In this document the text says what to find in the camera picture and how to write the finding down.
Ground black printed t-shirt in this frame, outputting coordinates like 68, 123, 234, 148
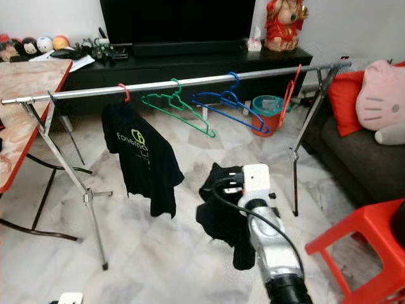
196, 162, 258, 272
101, 101, 186, 220

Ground green plastic hanger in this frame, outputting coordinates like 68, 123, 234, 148
140, 78, 218, 139

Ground blue plastic hanger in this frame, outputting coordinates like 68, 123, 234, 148
191, 71, 272, 136

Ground red plastic hanger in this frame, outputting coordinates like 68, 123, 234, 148
278, 63, 304, 131
118, 82, 132, 105

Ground orange bin teal liner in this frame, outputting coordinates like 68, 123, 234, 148
250, 94, 286, 134

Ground dark grey fabric sofa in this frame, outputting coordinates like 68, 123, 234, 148
299, 60, 405, 207

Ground red plastic stool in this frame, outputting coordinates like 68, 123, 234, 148
304, 198, 405, 304

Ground black television stand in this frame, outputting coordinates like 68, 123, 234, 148
66, 46, 315, 116

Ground red cushion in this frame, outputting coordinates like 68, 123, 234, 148
327, 61, 405, 137

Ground small white figurine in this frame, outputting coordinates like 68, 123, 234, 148
247, 27, 263, 53

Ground black soundbar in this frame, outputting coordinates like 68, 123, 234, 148
131, 39, 249, 58

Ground red robed deity statue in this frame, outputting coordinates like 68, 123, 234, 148
264, 0, 310, 53

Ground pink cat face cushion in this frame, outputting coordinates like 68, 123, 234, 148
354, 60, 405, 131

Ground black flat television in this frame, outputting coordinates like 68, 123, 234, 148
99, 0, 258, 46

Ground silver metal clothes rack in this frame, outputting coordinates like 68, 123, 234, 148
1, 59, 354, 272

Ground marble-pattern folding table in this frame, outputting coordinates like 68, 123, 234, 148
0, 59, 96, 243

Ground white paper sheets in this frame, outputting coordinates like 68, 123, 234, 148
32, 51, 96, 72

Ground orange plush ball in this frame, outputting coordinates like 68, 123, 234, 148
52, 34, 71, 51

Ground white plush ball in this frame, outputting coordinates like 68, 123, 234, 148
36, 35, 54, 54

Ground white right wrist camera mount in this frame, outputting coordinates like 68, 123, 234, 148
239, 163, 273, 205

